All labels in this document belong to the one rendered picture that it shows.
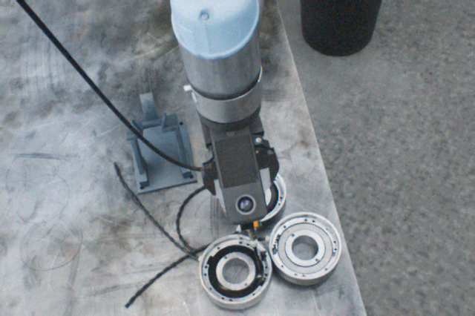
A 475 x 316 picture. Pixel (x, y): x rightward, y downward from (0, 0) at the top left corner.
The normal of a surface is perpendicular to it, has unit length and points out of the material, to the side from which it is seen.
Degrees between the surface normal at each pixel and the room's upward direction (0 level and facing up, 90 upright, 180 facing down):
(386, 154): 0
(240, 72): 90
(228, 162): 31
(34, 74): 0
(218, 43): 88
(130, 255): 0
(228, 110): 90
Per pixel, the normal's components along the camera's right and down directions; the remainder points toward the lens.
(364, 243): -0.07, -0.53
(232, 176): 0.03, -0.03
